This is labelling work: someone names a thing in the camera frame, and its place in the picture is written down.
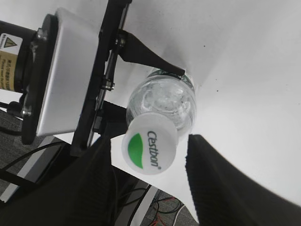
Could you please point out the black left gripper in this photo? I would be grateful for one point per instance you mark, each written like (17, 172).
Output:
(99, 116)

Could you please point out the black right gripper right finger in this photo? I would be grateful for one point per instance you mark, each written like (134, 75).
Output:
(224, 196)

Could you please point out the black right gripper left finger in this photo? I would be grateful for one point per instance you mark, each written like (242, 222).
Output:
(82, 195)

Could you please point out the clear Cestbon water bottle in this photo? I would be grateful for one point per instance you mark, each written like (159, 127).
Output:
(169, 95)

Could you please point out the white green bottle cap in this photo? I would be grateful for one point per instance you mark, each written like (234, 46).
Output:
(150, 143)

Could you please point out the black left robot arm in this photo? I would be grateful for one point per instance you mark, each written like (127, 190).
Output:
(25, 61)

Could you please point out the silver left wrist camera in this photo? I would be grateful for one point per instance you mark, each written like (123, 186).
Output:
(69, 76)

